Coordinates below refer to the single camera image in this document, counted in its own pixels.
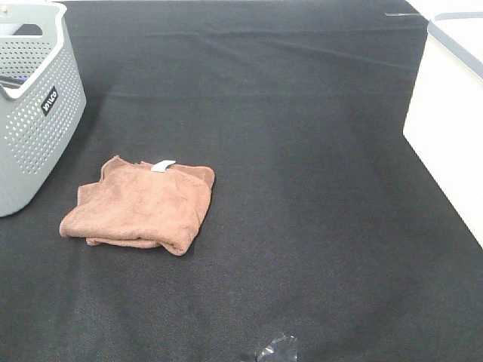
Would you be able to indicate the grey perforated plastic basket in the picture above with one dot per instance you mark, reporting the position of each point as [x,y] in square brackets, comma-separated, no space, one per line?
[42,99]

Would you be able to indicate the brown towel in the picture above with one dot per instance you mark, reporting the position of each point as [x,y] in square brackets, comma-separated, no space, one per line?
[135,205]

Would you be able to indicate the black table cloth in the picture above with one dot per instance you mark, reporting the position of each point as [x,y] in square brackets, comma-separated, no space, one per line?
[323,224]

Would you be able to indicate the white box with grey rim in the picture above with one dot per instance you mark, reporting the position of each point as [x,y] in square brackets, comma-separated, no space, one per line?
[443,124]

